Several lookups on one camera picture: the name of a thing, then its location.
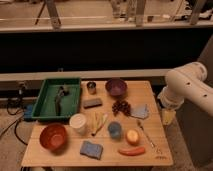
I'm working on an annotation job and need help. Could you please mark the bunch of dark grapes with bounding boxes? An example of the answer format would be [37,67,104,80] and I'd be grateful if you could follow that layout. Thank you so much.
[112,100,131,116]

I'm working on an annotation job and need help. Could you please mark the black cables on floor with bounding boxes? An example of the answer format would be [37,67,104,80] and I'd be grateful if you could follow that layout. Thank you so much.
[0,83,34,146]

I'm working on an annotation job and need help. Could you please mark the green plastic tray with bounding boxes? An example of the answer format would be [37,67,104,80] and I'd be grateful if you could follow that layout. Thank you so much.
[32,78,81,121]

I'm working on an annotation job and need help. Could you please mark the light blue folded cloth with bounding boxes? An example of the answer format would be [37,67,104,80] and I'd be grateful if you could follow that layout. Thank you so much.
[131,104,149,119]

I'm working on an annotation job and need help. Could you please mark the wooden board table top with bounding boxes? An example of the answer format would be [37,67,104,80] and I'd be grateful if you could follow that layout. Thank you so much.
[22,81,173,167]

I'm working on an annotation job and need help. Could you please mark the peach apple fruit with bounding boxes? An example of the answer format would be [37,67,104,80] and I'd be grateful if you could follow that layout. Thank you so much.
[125,129,140,145]

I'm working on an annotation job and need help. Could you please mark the yellow banana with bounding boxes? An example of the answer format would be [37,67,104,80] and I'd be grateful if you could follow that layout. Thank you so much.
[91,113,101,136]

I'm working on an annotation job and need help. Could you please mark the small metal cup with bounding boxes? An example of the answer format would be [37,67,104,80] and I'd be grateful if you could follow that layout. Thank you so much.
[87,81,96,95]

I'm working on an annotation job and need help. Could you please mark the purple bowl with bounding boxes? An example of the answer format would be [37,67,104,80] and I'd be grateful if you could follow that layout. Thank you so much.
[105,78,127,97]

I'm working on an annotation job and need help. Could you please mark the white plastic cup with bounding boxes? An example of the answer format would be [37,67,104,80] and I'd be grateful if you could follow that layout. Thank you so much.
[69,113,87,135]

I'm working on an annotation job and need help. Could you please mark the orange carrot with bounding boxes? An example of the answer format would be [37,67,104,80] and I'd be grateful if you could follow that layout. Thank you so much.
[118,147,146,156]

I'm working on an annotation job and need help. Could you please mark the blue box beside tray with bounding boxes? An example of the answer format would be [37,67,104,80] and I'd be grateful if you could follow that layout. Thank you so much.
[24,104,34,121]

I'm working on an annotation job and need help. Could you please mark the blue sponge cloth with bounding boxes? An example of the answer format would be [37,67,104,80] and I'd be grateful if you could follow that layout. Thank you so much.
[80,141,103,160]

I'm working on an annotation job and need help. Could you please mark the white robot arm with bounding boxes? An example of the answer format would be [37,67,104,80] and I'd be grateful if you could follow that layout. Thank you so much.
[157,62,213,125]

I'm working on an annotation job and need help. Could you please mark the dark grey sponge block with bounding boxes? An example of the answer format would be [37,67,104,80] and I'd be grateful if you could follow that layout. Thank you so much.
[83,98,102,109]

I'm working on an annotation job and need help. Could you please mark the red bowl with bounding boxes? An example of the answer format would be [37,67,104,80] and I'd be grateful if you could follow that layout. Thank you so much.
[39,123,67,151]

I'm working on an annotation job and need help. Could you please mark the blue cup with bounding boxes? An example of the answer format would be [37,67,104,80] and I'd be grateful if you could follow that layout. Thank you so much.
[108,121,122,139]

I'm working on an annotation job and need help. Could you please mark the dark dish brush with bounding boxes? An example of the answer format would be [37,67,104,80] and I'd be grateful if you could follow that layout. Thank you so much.
[54,86,69,116]

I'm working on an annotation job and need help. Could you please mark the metal fork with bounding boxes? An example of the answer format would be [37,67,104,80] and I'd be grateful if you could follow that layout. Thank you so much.
[136,120,155,148]

